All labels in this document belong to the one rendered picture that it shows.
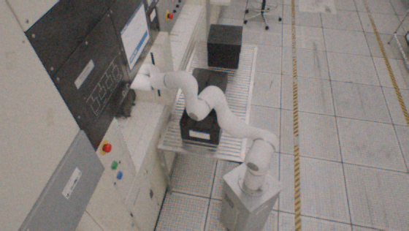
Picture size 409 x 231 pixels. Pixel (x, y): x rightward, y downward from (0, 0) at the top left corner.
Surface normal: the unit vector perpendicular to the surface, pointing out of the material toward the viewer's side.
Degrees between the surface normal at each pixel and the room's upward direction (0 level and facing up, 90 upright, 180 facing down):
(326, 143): 0
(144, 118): 0
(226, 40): 0
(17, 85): 90
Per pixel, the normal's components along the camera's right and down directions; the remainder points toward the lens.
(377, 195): 0.00, -0.65
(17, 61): 0.98, 0.14
